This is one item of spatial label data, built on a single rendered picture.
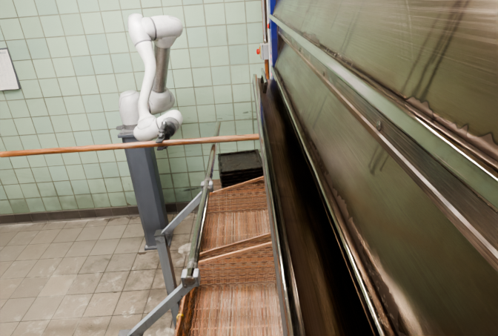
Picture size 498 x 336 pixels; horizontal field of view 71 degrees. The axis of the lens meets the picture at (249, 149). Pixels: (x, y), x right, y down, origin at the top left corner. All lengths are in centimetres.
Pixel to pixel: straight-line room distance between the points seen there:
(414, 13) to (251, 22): 242
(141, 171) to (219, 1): 137
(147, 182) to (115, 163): 67
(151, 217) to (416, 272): 254
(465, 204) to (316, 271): 33
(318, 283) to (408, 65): 36
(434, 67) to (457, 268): 19
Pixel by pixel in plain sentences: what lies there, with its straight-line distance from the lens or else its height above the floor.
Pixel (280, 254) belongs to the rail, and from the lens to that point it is 60.
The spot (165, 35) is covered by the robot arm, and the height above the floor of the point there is 164.
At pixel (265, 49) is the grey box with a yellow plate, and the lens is 247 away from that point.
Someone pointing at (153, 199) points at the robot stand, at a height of 46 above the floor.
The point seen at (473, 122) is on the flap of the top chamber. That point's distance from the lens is 29.
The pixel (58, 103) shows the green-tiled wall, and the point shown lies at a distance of 328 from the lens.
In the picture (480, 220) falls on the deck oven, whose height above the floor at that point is 165.
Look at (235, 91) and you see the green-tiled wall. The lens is 289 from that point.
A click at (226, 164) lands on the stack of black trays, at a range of 229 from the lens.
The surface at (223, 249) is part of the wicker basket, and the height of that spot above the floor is 76.
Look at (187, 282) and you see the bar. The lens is 99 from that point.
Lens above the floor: 183
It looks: 24 degrees down
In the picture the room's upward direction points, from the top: 4 degrees counter-clockwise
